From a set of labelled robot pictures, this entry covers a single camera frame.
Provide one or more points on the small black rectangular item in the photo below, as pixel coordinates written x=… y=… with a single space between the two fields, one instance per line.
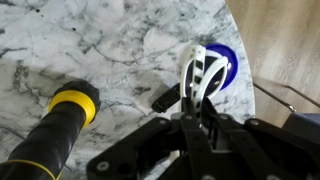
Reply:
x=165 y=100

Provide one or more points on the black table base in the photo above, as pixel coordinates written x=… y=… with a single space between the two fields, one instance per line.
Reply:
x=301 y=125

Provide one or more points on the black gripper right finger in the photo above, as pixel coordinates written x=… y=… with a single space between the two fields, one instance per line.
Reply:
x=260 y=150

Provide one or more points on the white black striped sunglasses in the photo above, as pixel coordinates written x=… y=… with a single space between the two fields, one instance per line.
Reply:
x=190 y=55

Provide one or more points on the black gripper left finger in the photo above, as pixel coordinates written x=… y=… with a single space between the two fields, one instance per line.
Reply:
x=150 y=146

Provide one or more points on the blue round disc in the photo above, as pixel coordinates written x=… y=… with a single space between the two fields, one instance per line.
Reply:
x=231 y=66

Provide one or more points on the black yellow flashlight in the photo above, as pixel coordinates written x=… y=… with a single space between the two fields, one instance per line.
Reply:
x=50 y=140

